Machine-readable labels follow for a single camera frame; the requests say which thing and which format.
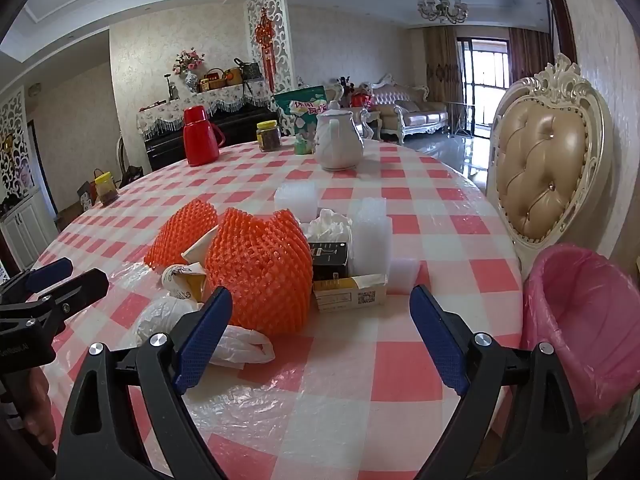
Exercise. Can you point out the white plastic bag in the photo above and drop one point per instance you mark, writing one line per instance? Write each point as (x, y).
(160, 315)

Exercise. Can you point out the black upright piano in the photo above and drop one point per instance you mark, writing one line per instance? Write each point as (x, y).
(240, 127)

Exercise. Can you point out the red gift box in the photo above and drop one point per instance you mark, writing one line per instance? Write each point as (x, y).
(361, 100)

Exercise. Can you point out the white tissue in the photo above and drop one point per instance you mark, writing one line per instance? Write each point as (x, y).
(327, 225)

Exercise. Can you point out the red knot wall hanging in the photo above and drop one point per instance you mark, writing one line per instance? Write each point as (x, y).
(264, 32)

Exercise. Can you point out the black cardboard box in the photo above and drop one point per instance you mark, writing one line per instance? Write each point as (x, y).
(327, 257)

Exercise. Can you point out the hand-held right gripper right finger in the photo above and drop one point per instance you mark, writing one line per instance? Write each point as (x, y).
(440, 340)

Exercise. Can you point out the yellow-lidded glass jar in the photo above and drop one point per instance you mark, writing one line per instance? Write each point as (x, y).
(106, 192)
(270, 140)

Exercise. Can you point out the printed paper bag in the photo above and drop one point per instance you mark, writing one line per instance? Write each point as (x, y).
(180, 280)

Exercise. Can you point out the yellow and white carton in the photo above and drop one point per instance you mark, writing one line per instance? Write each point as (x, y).
(345, 295)

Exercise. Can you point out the large orange foam net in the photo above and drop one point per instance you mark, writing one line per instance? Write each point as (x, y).
(260, 270)

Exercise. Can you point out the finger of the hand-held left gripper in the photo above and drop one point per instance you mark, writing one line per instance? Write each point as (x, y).
(47, 272)
(85, 285)

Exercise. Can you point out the metal folding rack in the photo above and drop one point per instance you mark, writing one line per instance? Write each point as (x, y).
(460, 117)

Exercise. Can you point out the white foam block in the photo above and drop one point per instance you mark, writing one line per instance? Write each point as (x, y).
(297, 202)
(370, 245)

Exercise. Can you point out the chandelier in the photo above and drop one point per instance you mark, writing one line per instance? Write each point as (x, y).
(442, 7)

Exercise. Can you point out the brown curtain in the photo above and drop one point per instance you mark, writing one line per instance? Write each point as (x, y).
(530, 52)
(442, 65)

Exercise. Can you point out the bin with pink liner bag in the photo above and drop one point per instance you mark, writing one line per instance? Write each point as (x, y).
(590, 310)

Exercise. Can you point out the cream tufted dining chair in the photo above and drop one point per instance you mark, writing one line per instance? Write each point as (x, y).
(542, 170)

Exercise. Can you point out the green snack bag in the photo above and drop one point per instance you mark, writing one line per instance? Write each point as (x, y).
(300, 110)

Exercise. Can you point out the floral lace piano cover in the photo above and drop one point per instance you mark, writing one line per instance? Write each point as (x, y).
(225, 95)

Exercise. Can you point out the person's left hand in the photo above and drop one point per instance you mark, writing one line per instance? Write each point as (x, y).
(37, 405)

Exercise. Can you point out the vase with pink flowers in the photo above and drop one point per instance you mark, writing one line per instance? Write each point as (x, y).
(191, 80)

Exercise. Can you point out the glass balcony door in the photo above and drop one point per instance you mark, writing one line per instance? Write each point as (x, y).
(482, 85)

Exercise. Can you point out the cream leather sofa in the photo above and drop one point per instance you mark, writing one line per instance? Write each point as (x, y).
(420, 117)

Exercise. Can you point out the small orange foam net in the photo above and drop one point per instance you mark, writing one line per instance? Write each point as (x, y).
(175, 235)

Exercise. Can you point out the pink checkered tablecloth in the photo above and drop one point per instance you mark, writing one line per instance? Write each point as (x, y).
(350, 360)

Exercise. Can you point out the dark handbag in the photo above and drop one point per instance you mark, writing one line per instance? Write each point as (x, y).
(248, 70)

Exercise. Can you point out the white lattice screen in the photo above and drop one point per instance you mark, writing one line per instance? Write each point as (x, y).
(17, 140)
(281, 20)

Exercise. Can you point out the white ceramic teapot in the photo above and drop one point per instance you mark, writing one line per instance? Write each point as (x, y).
(337, 145)

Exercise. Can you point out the small green bottle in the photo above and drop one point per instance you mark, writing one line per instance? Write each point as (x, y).
(302, 146)

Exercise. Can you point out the red thermos jug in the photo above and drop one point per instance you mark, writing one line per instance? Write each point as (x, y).
(200, 140)

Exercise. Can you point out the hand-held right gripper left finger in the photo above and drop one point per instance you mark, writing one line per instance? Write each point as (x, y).
(205, 340)

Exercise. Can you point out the white cabinet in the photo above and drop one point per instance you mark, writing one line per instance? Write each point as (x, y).
(25, 230)

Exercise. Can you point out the wicker basket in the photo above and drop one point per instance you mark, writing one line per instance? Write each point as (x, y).
(212, 82)

